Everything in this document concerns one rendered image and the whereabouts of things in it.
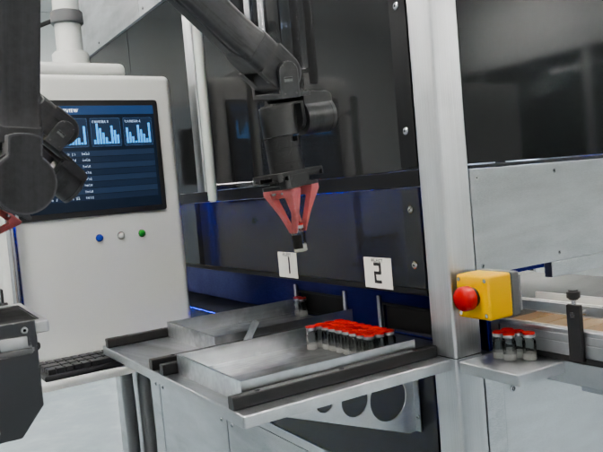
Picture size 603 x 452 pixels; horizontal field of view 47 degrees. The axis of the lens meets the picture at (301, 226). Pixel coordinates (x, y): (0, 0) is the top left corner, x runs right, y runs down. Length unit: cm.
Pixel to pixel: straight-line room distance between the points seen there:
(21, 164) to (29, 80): 11
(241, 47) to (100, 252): 103
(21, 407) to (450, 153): 77
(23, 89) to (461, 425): 87
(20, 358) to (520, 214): 87
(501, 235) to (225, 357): 55
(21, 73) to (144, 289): 117
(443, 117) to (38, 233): 112
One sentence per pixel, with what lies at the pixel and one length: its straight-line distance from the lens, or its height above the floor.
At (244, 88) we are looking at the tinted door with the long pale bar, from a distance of 179.
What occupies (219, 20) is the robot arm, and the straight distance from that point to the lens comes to 104.
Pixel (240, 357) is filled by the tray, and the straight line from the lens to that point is 136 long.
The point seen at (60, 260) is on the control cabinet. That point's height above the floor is 106.
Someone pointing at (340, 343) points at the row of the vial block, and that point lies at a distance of 132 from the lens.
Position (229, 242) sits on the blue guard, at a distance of 190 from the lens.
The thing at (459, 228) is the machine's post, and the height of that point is 110.
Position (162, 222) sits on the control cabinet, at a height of 113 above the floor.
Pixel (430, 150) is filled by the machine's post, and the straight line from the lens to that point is 121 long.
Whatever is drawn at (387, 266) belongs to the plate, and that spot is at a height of 103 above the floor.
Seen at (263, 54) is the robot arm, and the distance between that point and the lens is 107.
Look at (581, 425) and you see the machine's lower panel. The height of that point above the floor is 68.
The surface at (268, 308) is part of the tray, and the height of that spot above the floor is 90.
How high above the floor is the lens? 119
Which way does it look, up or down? 3 degrees down
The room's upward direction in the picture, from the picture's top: 5 degrees counter-clockwise
